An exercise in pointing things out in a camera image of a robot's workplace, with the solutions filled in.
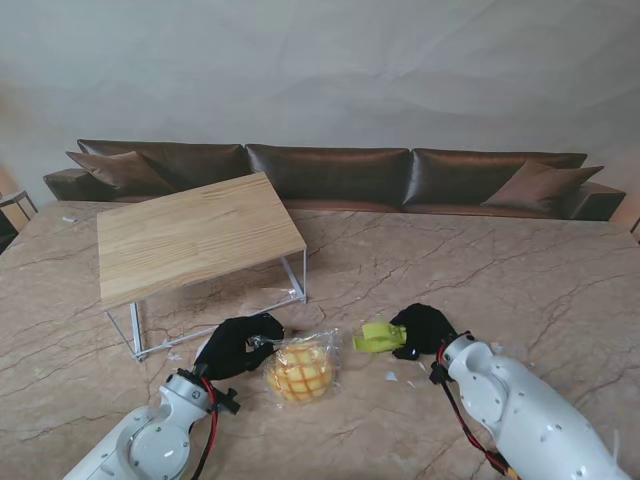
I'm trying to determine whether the dark metal side table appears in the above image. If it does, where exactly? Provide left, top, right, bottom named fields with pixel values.
left=0, top=188, right=40, bottom=254

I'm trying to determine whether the red black arm cable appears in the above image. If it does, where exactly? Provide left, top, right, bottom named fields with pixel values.
left=187, top=374, right=221, bottom=480
left=429, top=344, right=521, bottom=480

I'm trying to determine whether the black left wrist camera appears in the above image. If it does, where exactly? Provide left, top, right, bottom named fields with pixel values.
left=212, top=387, right=240, bottom=416

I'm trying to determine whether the red black left arm cable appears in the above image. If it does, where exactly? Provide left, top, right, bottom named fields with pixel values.
left=187, top=374, right=221, bottom=480

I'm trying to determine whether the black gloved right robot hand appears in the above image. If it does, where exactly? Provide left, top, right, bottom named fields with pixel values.
left=388, top=302, right=461, bottom=362

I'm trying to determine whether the brown leather sofa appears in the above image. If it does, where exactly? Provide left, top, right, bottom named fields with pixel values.
left=42, top=138, right=628, bottom=222

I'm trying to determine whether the lime green sealing clip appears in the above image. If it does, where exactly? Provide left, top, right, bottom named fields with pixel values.
left=352, top=322, right=409, bottom=354

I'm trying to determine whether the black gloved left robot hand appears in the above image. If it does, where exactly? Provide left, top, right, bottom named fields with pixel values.
left=193, top=313, right=285, bottom=382

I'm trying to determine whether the clear plastic bread bag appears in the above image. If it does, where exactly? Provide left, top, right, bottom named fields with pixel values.
left=257, top=327, right=344, bottom=407

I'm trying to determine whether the small wooden white-framed table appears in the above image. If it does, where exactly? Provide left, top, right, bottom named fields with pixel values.
left=96, top=171, right=309, bottom=362

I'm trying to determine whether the brown throw cushion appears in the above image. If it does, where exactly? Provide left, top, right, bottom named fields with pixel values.
left=65, top=149, right=176, bottom=197
left=479, top=159, right=606, bottom=214

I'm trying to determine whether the yellow melon bread bun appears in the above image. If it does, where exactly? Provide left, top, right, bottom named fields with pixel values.
left=263, top=342, right=337, bottom=404

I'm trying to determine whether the red black right arm cable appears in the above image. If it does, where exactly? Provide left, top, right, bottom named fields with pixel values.
left=429, top=344, right=521, bottom=480

